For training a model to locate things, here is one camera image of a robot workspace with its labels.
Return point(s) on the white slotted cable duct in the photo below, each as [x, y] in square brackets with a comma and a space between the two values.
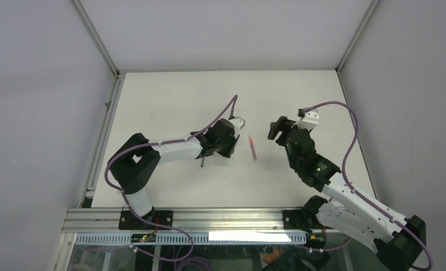
[210, 238]

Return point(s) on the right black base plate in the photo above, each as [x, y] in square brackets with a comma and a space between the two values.
[300, 219]

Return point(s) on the pink pen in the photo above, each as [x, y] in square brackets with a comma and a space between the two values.
[252, 146]

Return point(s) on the orange object below table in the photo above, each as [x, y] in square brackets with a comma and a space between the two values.
[271, 254]

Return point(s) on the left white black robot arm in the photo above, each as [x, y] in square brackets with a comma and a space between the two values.
[136, 160]

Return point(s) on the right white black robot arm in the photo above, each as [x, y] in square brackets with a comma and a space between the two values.
[396, 240]

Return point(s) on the aluminium front rail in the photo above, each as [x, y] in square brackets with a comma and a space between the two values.
[192, 220]

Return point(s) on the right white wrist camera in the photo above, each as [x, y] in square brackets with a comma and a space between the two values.
[309, 119]

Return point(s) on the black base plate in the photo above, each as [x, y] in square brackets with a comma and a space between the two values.
[300, 219]
[146, 220]

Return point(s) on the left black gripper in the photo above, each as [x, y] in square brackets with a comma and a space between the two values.
[232, 141]

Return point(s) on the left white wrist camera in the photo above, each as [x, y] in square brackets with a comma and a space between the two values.
[238, 124]

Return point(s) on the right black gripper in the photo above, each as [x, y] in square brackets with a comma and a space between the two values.
[282, 125]

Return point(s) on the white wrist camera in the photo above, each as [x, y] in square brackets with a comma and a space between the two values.
[309, 119]
[238, 124]

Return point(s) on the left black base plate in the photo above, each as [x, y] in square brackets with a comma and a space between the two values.
[146, 220]

